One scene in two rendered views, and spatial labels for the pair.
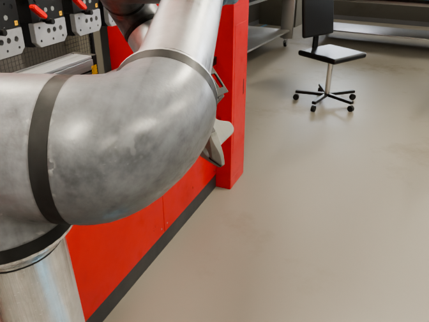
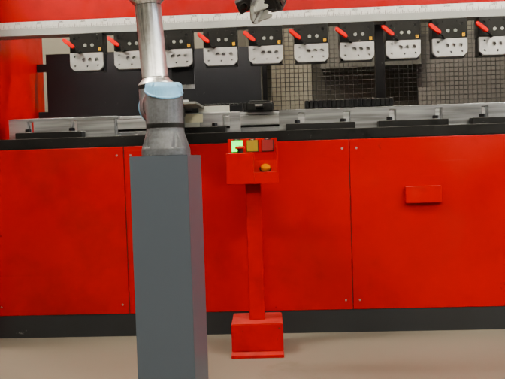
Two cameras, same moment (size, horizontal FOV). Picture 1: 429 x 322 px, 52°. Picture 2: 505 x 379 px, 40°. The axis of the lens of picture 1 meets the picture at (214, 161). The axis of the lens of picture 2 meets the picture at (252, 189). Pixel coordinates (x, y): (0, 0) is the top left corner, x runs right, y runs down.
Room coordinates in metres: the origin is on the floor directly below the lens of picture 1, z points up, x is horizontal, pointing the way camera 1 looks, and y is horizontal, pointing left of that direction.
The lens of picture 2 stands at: (-0.16, -2.08, 0.76)
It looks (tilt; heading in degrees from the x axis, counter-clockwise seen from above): 2 degrees down; 70
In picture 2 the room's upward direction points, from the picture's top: 2 degrees counter-clockwise
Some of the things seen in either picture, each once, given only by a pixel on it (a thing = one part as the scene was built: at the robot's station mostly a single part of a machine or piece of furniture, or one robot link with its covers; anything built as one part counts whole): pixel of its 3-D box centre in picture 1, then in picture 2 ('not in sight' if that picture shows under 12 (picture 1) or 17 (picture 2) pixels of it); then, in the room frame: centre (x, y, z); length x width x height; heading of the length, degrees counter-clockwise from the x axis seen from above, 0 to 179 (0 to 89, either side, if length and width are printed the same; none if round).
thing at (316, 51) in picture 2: not in sight; (310, 43); (1.17, 0.74, 1.26); 0.15 x 0.09 x 0.17; 157
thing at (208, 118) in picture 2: not in sight; (197, 123); (0.70, 0.95, 0.92); 0.39 x 0.06 x 0.10; 157
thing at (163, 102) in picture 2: not in sight; (164, 101); (0.34, 0.05, 0.94); 0.13 x 0.12 x 0.14; 85
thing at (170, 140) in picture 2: not in sight; (165, 139); (0.33, 0.04, 0.82); 0.15 x 0.15 x 0.10
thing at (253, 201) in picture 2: not in sight; (255, 250); (0.79, 0.51, 0.39); 0.06 x 0.06 x 0.54; 69
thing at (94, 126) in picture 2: not in sight; (65, 128); (0.14, 1.19, 0.92); 0.50 x 0.06 x 0.10; 157
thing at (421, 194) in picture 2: not in sight; (423, 194); (1.52, 0.42, 0.58); 0.15 x 0.02 x 0.07; 157
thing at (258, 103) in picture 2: not in sight; (259, 104); (1.02, 0.99, 1.01); 0.26 x 0.12 x 0.05; 67
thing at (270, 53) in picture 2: not in sight; (265, 46); (0.99, 0.82, 1.26); 0.15 x 0.09 x 0.17; 157
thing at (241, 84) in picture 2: not in sight; (153, 92); (0.63, 1.54, 1.12); 1.13 x 0.02 x 0.44; 157
